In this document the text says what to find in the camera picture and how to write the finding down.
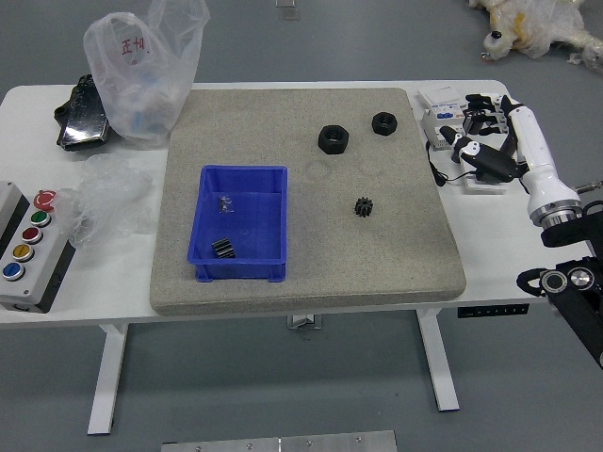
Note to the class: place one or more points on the metal bracket under table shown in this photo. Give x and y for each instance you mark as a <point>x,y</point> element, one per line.
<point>304,322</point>

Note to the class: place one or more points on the black table control panel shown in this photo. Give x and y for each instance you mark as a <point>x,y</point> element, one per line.
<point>492,311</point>

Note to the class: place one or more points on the blue push button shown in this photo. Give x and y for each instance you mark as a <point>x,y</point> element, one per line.
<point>12,270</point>

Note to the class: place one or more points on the green push button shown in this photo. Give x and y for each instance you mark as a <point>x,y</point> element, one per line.
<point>39,218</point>

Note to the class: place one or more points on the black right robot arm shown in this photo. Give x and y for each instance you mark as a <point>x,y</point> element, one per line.
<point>575,292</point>

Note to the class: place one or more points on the small metal part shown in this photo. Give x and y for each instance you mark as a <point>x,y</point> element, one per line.
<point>226,205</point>

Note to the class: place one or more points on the grey button control box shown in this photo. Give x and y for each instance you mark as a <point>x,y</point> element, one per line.
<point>28,287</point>

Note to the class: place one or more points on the white circuit breaker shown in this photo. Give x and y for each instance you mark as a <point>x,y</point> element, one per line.
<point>433,124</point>

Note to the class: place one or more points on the metal floor plate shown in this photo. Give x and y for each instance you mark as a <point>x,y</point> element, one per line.
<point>287,9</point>

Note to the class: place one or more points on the clear crumpled plastic bag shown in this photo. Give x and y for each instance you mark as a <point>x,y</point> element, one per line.
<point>108,198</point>

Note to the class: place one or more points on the grey metal plate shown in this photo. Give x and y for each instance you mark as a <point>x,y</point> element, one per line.
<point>282,442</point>

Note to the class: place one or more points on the yellow push button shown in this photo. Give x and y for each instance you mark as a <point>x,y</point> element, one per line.
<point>22,252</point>

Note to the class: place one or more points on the small black gear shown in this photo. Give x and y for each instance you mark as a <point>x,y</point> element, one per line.
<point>363,207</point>

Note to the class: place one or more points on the white table leg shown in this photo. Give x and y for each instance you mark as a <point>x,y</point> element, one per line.
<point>438,362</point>
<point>107,376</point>

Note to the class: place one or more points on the grey-brown mat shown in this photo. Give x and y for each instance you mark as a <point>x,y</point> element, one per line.
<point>282,132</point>

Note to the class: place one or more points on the red push button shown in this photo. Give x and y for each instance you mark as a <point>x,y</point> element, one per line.
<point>32,234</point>

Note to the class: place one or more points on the red emergency stop button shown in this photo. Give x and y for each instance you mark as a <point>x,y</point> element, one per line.
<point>44,199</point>

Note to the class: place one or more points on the plush toy in plastic wrap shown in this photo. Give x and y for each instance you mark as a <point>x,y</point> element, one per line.
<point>532,23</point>

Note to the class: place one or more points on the white plastic bag red print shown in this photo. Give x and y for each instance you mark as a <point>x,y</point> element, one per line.
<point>136,85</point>

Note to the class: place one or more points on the white plastic base block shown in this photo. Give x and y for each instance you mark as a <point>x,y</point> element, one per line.
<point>485,187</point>

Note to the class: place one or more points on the big black gear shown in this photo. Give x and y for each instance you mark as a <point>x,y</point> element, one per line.
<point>222,248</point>

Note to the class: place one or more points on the small black nut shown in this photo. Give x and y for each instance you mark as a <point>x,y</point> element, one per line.
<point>379,128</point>

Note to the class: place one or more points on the big black nut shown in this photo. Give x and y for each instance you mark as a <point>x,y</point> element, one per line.
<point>325,145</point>

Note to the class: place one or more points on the blue plastic box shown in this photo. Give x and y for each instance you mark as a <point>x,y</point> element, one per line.
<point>254,226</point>

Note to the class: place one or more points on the black glossy tray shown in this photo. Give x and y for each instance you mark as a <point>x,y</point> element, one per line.
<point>82,122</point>

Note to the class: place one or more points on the flat white carton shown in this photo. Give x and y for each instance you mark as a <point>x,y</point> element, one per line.
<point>440,96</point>

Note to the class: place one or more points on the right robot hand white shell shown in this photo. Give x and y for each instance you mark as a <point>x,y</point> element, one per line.
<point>532,146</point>

